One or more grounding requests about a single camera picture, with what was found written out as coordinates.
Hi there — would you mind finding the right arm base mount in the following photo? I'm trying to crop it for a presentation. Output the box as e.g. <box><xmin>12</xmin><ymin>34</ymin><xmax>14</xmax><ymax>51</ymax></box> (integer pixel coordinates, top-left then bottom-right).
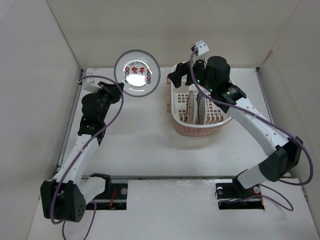
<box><xmin>214</xmin><ymin>178</ymin><xmax>265</xmax><ymax>210</ymax></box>

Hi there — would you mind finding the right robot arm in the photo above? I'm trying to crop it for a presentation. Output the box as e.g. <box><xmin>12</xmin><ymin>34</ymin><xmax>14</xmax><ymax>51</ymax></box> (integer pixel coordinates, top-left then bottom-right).
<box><xmin>167</xmin><ymin>56</ymin><xmax>303</xmax><ymax>197</ymax></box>

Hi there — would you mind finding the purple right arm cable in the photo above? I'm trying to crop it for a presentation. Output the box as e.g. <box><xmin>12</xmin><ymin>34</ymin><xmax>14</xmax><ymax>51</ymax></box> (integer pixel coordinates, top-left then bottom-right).
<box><xmin>188</xmin><ymin>49</ymin><xmax>315</xmax><ymax>212</ymax></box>

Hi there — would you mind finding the plate with red characters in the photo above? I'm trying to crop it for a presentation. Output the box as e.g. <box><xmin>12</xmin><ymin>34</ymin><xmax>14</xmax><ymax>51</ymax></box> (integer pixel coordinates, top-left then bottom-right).
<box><xmin>114</xmin><ymin>49</ymin><xmax>161</xmax><ymax>98</ymax></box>

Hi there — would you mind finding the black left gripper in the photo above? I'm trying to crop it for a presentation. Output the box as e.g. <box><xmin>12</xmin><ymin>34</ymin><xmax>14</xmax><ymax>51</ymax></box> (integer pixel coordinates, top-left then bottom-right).
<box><xmin>93</xmin><ymin>82</ymin><xmax>124</xmax><ymax>122</ymax></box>

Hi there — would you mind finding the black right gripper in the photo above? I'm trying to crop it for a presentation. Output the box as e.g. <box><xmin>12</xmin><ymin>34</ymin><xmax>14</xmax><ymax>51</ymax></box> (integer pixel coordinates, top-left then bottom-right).
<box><xmin>167</xmin><ymin>54</ymin><xmax>216</xmax><ymax>93</ymax></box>

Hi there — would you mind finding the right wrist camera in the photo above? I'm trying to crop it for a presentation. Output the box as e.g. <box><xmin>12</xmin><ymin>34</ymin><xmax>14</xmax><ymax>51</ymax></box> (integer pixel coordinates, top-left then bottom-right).
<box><xmin>190</xmin><ymin>40</ymin><xmax>210</xmax><ymax>61</ymax></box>

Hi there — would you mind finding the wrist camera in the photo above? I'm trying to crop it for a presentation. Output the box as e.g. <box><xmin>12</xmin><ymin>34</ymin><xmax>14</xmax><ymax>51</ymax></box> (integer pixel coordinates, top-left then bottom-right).
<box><xmin>77</xmin><ymin>73</ymin><xmax>101</xmax><ymax>93</ymax></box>
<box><xmin>190</xmin><ymin>40</ymin><xmax>210</xmax><ymax>61</ymax></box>

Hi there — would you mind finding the white plastic dish rack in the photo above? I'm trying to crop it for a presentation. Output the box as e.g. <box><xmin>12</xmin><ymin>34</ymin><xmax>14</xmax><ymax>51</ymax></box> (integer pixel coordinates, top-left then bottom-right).
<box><xmin>166</xmin><ymin>75</ymin><xmax>233</xmax><ymax>129</ymax></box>

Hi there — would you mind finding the plate with green rim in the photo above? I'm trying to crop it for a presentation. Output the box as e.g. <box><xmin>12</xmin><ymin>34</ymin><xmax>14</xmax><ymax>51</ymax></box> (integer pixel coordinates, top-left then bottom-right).
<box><xmin>196</xmin><ymin>92</ymin><xmax>208</xmax><ymax>125</ymax></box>

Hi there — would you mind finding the plate with orange sunburst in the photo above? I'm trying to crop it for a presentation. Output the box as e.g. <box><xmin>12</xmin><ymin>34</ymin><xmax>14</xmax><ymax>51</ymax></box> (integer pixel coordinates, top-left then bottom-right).
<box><xmin>186</xmin><ymin>91</ymin><xmax>197</xmax><ymax>125</ymax></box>

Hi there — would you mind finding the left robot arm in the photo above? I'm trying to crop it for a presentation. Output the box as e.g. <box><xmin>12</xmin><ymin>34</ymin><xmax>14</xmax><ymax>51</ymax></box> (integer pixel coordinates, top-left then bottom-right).
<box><xmin>40</xmin><ymin>81</ymin><xmax>124</xmax><ymax>224</ymax></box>

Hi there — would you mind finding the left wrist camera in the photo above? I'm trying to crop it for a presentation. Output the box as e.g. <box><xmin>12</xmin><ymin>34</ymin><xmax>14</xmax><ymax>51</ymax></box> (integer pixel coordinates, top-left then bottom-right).
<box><xmin>77</xmin><ymin>73</ymin><xmax>101</xmax><ymax>93</ymax></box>

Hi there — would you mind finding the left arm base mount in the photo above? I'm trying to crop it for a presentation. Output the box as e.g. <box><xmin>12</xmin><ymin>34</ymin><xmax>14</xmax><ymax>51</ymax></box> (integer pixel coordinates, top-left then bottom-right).
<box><xmin>89</xmin><ymin>173</ymin><xmax>128</xmax><ymax>211</ymax></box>

